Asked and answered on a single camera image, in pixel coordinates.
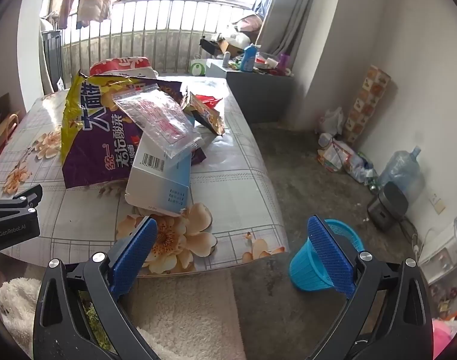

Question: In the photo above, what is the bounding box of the cream fluffy rug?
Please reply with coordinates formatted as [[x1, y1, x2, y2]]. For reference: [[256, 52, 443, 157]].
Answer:
[[127, 269, 248, 360]]

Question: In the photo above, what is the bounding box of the pile of plastic packaging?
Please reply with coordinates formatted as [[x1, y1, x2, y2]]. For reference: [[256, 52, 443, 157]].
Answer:
[[317, 133, 379, 184]]

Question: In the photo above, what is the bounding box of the large water jug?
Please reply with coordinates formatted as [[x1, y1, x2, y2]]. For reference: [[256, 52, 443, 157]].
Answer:
[[378, 145, 426, 203]]

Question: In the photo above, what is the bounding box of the blue detergent bottle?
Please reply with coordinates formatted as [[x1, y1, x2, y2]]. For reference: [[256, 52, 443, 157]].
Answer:
[[240, 44, 257, 73]]

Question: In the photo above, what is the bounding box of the black box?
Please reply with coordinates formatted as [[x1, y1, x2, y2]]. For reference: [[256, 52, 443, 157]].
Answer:
[[199, 37, 221, 56]]

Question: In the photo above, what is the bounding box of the white cable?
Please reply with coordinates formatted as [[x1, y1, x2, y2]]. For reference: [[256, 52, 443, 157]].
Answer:
[[401, 219, 429, 257]]

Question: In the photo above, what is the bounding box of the grey rice cooker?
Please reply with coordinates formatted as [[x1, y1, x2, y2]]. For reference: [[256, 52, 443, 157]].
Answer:
[[367, 182, 409, 232]]

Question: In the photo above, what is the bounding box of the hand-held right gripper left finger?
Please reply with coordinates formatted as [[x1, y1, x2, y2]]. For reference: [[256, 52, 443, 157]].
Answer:
[[33, 215, 159, 360]]

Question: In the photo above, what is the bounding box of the red foil snack wrapper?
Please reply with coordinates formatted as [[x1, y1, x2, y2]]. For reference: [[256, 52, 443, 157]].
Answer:
[[180, 90, 226, 136]]

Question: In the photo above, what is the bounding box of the white storage box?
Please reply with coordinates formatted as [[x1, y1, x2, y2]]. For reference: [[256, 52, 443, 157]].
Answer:
[[418, 215, 457, 286]]

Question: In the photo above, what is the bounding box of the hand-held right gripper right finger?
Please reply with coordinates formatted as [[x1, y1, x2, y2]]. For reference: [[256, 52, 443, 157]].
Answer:
[[306, 215, 435, 360]]

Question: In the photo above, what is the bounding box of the floral tablecloth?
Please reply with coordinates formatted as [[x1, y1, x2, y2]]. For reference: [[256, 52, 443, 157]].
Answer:
[[0, 75, 291, 274]]

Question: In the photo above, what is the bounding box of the purple yellow noodle bag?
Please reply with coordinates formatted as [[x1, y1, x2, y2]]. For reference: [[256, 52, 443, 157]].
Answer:
[[61, 69, 208, 190]]

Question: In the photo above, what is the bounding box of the grey cabinet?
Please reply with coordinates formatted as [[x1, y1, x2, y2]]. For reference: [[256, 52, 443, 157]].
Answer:
[[206, 59, 294, 124]]

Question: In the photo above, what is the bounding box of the blue plastic basket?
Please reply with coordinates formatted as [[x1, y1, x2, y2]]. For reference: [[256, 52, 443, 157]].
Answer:
[[289, 219, 365, 292]]

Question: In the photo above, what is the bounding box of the cardboard box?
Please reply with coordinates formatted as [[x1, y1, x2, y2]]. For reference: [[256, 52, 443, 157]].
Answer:
[[217, 39, 248, 56]]

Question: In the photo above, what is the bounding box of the white plastic bag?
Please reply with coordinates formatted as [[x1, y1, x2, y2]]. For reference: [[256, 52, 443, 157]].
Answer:
[[320, 107, 344, 136]]

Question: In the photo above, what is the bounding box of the metal railing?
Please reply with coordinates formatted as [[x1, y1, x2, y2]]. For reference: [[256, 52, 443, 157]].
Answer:
[[41, 0, 255, 94]]

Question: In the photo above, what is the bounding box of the pile of clothes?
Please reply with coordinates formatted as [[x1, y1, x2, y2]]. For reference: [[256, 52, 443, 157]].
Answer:
[[228, 14, 264, 46]]

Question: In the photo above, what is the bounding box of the red white food package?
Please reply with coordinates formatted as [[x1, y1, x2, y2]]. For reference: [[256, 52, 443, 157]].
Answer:
[[89, 57, 158, 79]]

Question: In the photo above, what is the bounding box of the white blue carton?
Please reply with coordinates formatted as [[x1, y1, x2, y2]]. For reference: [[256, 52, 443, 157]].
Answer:
[[125, 133, 193, 217]]

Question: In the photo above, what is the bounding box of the white fluffy cloth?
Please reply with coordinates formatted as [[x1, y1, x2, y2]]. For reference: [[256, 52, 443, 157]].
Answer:
[[0, 277, 45, 346]]

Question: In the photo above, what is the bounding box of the clear zip bag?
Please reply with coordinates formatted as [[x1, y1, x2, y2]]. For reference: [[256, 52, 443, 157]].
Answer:
[[112, 82, 203, 159]]

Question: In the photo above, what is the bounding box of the dark grey panel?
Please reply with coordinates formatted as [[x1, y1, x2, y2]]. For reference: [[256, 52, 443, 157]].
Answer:
[[43, 30, 64, 92]]

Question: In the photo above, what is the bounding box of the tall patterned box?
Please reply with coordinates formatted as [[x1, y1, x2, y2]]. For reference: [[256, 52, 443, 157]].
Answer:
[[344, 65, 391, 147]]

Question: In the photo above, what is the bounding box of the white green paper bag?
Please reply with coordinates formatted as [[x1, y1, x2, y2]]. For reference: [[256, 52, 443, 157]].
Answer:
[[190, 54, 208, 76]]

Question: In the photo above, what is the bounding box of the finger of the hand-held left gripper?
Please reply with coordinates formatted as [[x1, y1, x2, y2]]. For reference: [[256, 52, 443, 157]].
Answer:
[[0, 184, 43, 216]]

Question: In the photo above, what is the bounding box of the pink cloth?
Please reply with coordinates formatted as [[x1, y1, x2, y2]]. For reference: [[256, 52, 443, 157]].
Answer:
[[433, 317, 457, 360]]

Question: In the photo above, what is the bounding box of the grey curtain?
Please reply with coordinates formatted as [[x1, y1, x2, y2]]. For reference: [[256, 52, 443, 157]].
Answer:
[[256, 0, 321, 59]]

